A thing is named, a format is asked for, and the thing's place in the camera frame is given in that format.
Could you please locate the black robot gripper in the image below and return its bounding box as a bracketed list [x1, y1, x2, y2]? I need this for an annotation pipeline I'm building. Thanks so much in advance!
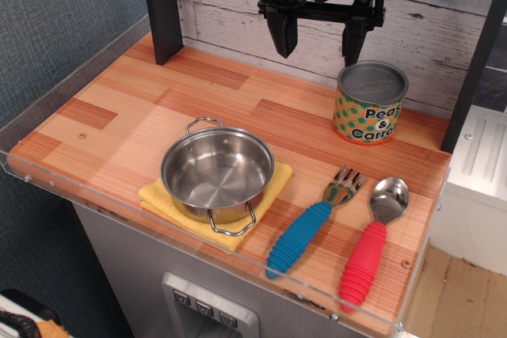
[257, 0, 385, 66]

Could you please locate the peas and carrots can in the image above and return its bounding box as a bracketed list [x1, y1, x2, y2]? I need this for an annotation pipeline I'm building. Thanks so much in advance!
[333, 61, 409, 146]

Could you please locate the stainless steel pot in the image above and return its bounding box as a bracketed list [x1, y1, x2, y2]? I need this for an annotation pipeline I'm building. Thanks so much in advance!
[160, 116, 275, 215]

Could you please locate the orange object bottom left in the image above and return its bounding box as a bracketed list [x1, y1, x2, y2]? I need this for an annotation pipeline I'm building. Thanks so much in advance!
[36, 320, 71, 338]

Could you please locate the blue handled metal fork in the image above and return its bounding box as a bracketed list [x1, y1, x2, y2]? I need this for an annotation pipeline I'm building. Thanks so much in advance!
[265, 166, 366, 279]

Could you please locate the red handled metal spoon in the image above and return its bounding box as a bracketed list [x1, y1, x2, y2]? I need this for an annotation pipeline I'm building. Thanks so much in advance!
[338, 177, 410, 313]

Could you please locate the clear acrylic table guard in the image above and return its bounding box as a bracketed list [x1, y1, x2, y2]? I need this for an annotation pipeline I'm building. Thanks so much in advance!
[1, 0, 460, 337]

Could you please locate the black right vertical post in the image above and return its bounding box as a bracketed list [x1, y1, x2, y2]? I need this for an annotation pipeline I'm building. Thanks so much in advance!
[440, 0, 506, 154]

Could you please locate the yellow folded cloth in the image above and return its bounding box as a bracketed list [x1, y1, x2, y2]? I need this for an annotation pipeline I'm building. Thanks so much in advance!
[138, 162, 292, 251]

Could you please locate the grey toy fridge dispenser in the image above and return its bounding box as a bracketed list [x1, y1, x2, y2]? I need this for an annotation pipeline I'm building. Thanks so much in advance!
[162, 272, 260, 337]

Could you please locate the black cable bottom left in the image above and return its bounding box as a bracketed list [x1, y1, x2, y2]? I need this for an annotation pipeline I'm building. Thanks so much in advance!
[0, 309, 40, 338]

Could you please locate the white toy sink unit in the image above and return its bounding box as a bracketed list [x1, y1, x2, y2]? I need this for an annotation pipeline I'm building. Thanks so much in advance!
[429, 105, 506, 275]

